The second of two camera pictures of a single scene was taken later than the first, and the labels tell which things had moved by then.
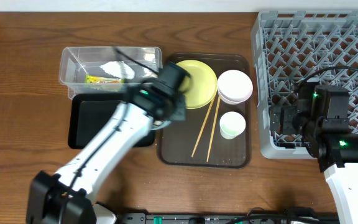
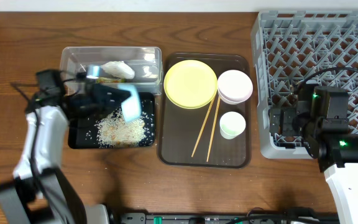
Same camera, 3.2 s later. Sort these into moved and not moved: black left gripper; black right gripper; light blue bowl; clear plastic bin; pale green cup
Moved: black left gripper; light blue bowl
Not moved: black right gripper; clear plastic bin; pale green cup
